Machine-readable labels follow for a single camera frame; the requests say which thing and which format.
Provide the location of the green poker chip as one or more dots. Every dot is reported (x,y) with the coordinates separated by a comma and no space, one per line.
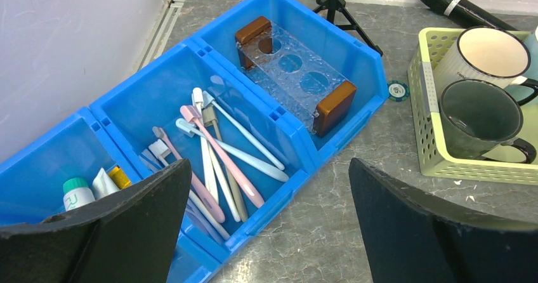
(398,91)

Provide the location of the black mini tripod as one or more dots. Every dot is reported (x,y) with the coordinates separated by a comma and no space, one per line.
(333,6)

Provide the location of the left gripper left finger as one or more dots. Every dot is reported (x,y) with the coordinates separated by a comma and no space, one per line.
(128,236)

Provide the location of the cream mug brown rim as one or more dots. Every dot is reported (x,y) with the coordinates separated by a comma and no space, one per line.
(487,54)

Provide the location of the blue plastic divided bin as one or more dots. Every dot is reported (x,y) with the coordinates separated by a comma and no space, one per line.
(116,129)

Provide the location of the black microphone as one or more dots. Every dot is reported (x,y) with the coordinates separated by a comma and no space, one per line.
(466,14)

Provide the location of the green capped white tube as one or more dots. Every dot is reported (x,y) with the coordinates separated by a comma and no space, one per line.
(76,193)

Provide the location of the yellow tube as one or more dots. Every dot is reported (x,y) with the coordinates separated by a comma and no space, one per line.
(119,177)

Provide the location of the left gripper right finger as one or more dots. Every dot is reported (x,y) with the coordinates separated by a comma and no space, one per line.
(414,236)

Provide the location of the pale green plastic basket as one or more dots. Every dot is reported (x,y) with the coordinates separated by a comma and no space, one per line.
(434,160)

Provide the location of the light blue mug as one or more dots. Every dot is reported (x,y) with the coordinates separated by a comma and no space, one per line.
(531,43)

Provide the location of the dark grey mug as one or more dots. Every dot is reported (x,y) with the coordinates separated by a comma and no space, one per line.
(478,116)

